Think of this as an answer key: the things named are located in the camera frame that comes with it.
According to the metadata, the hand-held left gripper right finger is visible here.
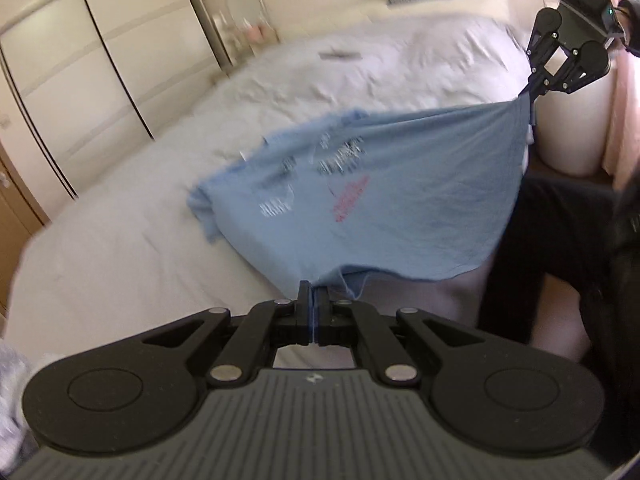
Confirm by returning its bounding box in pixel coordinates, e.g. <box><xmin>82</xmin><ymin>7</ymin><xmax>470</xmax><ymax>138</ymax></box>
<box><xmin>313</xmin><ymin>286</ymin><xmax>477</xmax><ymax>387</ymax></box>

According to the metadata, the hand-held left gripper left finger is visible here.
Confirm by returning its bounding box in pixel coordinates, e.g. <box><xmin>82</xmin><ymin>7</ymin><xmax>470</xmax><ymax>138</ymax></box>
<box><xmin>142</xmin><ymin>281</ymin><xmax>314</xmax><ymax>387</ymax></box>

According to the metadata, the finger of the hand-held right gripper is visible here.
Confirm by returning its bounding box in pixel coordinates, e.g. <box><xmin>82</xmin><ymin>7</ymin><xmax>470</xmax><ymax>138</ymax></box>
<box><xmin>530</xmin><ymin>50</ymin><xmax>597</xmax><ymax>106</ymax></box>
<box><xmin>520</xmin><ymin>30</ymin><xmax>565</xmax><ymax>98</ymax></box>

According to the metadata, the light blue printed t-shirt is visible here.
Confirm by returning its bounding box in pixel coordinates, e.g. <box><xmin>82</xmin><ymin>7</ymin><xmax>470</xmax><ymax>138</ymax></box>
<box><xmin>187</xmin><ymin>96</ymin><xmax>537</xmax><ymax>300</ymax></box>

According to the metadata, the white cylindrical bin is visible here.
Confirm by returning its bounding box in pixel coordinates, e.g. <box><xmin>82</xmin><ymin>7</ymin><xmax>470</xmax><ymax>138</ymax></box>
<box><xmin>536</xmin><ymin>57</ymin><xmax>615</xmax><ymax>177</ymax></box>

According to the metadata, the person's leg in black pants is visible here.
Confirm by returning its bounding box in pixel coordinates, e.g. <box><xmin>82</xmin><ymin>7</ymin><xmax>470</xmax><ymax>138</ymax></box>
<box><xmin>477</xmin><ymin>175</ymin><xmax>640</xmax><ymax>463</ymax></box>

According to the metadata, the bed with white cover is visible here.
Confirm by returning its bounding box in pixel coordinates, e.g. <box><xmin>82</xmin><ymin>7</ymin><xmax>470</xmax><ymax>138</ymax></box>
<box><xmin>10</xmin><ymin>10</ymin><xmax>596</xmax><ymax>378</ymax></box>

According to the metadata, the white patterned cloth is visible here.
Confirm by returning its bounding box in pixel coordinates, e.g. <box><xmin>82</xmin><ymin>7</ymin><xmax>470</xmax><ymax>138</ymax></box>
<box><xmin>0</xmin><ymin>339</ymin><xmax>40</xmax><ymax>463</ymax></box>

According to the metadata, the wooden door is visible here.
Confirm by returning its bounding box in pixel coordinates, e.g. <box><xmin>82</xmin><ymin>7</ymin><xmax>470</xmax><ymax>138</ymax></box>
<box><xmin>0</xmin><ymin>152</ymin><xmax>52</xmax><ymax>313</ymax></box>

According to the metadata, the cream sliding-door wardrobe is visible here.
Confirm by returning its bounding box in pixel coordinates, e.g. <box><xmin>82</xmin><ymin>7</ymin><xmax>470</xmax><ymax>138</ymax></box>
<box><xmin>0</xmin><ymin>0</ymin><xmax>237</xmax><ymax>202</ymax></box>

